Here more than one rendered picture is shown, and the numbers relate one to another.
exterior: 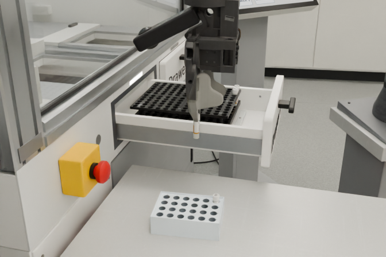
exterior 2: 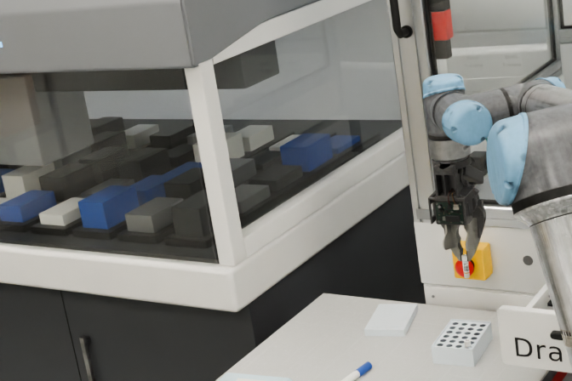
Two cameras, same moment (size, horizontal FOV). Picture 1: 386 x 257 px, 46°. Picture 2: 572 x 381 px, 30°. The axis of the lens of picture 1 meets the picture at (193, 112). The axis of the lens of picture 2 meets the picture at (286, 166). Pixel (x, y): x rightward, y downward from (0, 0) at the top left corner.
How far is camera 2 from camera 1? 224 cm
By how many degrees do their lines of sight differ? 101
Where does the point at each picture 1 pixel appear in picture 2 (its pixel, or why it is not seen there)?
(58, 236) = (454, 298)
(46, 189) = (443, 253)
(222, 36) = (440, 192)
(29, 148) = (426, 214)
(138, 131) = not seen: hidden behind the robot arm
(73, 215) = (477, 298)
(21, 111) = (422, 187)
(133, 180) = not seen: hidden behind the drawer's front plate
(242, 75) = not seen: outside the picture
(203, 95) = (448, 236)
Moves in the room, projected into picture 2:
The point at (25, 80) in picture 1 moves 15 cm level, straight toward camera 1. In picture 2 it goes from (428, 169) to (359, 180)
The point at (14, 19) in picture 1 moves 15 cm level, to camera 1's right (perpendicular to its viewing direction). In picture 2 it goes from (422, 130) to (408, 150)
